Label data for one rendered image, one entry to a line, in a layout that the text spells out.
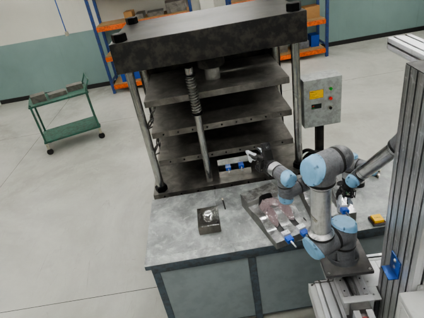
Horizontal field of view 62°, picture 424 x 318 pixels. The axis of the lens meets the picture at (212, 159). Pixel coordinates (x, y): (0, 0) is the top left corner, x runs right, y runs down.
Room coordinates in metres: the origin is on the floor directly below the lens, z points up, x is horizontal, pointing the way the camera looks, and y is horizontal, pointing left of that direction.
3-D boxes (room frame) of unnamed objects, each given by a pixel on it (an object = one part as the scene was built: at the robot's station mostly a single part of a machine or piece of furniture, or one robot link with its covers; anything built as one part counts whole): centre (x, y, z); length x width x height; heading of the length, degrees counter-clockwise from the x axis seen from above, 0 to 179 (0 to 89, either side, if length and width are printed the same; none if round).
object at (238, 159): (2.72, -0.18, 0.87); 0.50 x 0.27 x 0.17; 179
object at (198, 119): (2.46, 0.05, 1.10); 0.05 x 0.05 x 1.30
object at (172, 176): (2.80, -0.13, 0.75); 1.30 x 0.84 x 0.06; 89
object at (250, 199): (1.83, -0.35, 0.85); 0.50 x 0.26 x 0.11; 16
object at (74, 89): (5.58, 2.21, 0.50); 0.98 x 0.55 x 1.01; 109
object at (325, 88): (2.61, -0.94, 0.73); 0.30 x 0.22 x 1.47; 89
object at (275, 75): (2.86, -0.13, 1.51); 1.10 x 0.70 x 0.05; 89
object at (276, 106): (2.85, -0.13, 1.26); 1.10 x 0.74 x 0.05; 89
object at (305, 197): (1.91, -0.71, 0.87); 0.50 x 0.26 x 0.14; 179
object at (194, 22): (2.80, -0.13, 1.75); 1.30 x 0.84 x 0.61; 89
